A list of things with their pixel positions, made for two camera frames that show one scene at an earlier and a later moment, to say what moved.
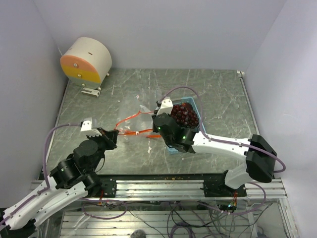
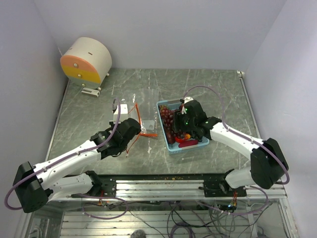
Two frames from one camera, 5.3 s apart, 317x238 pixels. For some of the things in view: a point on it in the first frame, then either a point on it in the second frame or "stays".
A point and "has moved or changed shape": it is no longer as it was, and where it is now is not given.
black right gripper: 154,127 → 179,117
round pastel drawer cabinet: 87,61 stays
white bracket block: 90,91 stays
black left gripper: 109,136 → 118,124
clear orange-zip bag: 140,123 has moved or changed shape
